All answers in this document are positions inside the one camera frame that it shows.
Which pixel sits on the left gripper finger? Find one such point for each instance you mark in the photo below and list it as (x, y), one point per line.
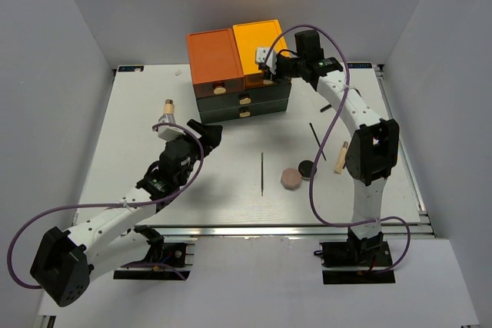
(210, 137)
(198, 127)

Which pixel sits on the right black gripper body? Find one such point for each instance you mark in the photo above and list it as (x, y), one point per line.
(289, 68)

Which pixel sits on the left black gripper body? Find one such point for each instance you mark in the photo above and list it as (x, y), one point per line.
(195, 153)

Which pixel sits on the clear yellow box drawer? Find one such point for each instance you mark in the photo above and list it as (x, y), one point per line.
(254, 81)

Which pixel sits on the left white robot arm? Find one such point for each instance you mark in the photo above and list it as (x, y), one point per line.
(68, 260)

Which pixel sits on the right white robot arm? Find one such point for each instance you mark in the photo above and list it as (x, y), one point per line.
(372, 151)

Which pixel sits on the dark teal drawer cabinet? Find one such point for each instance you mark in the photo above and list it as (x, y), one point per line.
(250, 103)

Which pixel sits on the left beige concealer tube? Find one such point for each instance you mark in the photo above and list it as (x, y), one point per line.
(167, 117)

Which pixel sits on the beige concealer tube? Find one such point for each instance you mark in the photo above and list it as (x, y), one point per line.
(341, 159)
(167, 117)

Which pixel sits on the dark orange drawer box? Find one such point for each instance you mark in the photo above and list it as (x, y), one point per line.
(214, 63)

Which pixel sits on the black fan brush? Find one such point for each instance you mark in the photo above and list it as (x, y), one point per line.
(325, 108)

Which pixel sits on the right thin black brush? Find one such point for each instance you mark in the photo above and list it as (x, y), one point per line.
(317, 140)

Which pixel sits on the thin black brush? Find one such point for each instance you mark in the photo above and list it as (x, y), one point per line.
(317, 140)
(262, 174)

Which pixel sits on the middle thin black brush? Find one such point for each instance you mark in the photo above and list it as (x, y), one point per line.
(262, 174)

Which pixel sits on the black lid round jar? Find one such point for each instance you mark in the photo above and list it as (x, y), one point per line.
(307, 169)

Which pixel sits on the right beige concealer tube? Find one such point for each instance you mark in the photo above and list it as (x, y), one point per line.
(341, 159)

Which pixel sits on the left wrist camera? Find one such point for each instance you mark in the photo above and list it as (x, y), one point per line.
(168, 133)

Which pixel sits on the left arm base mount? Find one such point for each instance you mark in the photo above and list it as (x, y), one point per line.
(163, 260)

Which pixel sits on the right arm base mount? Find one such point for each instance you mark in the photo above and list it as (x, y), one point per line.
(341, 266)

